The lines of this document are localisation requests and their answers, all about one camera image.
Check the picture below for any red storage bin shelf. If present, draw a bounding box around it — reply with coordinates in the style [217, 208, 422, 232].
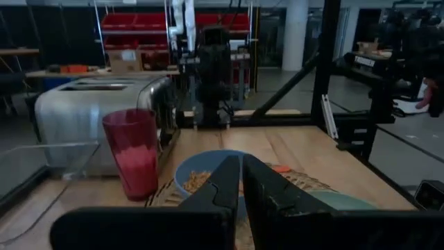
[100, 12, 251, 70]

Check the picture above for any tan cereal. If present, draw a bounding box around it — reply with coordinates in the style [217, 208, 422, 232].
[182, 169, 213, 194]

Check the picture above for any stainless steel toaster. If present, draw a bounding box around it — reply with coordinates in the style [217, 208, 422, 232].
[34, 76, 181, 178]

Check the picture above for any white metal bracket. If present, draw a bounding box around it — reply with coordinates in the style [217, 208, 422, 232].
[321, 94, 339, 140]

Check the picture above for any toaster power cable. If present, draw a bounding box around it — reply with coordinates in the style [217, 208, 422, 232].
[0, 183, 72, 246]

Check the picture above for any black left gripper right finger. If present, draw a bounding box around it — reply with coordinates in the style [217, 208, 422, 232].
[242, 154, 336, 250]

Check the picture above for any blue bowl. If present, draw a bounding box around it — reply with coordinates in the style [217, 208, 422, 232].
[173, 149, 249, 218]

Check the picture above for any cardboard box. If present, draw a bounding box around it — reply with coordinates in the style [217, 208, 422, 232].
[106, 48, 144, 74]

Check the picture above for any light green plate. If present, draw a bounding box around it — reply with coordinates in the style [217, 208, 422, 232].
[305, 189, 379, 212]

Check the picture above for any round woven straw placemat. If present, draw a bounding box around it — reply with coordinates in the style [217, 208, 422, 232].
[145, 162, 334, 250]

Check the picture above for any translucent red plastic cup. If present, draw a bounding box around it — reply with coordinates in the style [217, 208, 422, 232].
[101, 108, 160, 202]

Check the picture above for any white building column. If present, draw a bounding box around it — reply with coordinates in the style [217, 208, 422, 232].
[281, 0, 309, 72]

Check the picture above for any black frame post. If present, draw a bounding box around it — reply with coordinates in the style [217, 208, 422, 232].
[310, 0, 343, 126]

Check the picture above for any clear plastic container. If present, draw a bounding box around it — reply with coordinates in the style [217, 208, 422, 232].
[0, 140, 101, 206]

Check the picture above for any black diagonal frame brace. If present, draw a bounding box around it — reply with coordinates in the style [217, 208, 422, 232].
[249, 55, 318, 121]

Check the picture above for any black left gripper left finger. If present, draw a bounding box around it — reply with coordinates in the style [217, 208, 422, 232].
[178, 155, 241, 250]

